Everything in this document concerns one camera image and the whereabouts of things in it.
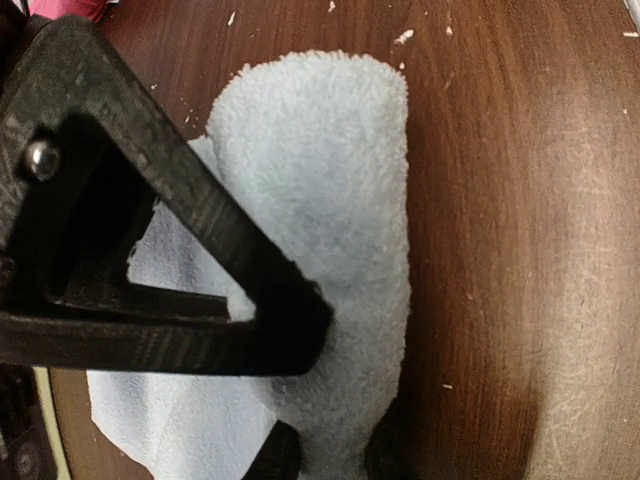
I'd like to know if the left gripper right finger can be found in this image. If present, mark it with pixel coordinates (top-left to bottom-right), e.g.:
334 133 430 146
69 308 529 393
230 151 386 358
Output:
365 432 415 480

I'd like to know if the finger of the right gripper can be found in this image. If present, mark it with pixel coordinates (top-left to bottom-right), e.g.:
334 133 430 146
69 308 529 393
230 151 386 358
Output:
1 14 333 376

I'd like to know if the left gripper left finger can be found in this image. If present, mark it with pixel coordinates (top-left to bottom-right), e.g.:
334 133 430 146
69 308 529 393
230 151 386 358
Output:
242 421 302 480

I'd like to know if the light blue towel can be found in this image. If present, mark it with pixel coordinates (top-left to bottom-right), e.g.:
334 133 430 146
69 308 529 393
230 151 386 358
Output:
85 48 414 480

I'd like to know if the pink towel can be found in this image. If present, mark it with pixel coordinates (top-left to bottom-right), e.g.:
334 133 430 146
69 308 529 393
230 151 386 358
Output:
29 0 118 22

